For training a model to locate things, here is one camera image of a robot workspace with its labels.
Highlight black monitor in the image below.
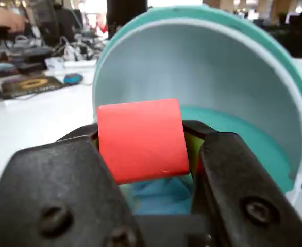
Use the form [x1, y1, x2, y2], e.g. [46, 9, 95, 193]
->
[35, 0, 85, 47]

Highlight person bare forearm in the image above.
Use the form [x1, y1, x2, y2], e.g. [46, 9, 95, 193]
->
[0, 7, 25, 33]

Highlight red lego block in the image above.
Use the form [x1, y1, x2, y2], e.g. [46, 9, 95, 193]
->
[97, 98, 191, 185]

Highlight teal whale-shaped trash bin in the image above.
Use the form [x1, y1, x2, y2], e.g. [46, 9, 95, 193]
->
[92, 5, 302, 199]

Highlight small white box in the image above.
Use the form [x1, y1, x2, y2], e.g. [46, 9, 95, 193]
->
[44, 57, 65, 70]

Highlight blue crumpled cloth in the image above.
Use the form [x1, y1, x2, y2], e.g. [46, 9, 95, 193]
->
[130, 176, 194, 216]

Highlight black book gold ring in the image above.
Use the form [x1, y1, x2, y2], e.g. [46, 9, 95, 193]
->
[1, 76, 64, 100]

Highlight blue computer mouse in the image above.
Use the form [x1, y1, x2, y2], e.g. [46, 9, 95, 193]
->
[64, 73, 84, 85]

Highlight black cylindrical post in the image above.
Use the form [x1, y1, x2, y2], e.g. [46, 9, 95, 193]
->
[107, 0, 148, 41]

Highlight tangled white cables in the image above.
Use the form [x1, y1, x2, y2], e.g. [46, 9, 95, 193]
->
[55, 36, 100, 62]

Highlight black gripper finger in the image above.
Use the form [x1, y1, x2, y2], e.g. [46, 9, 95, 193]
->
[0, 123, 144, 247]
[182, 120, 302, 247]

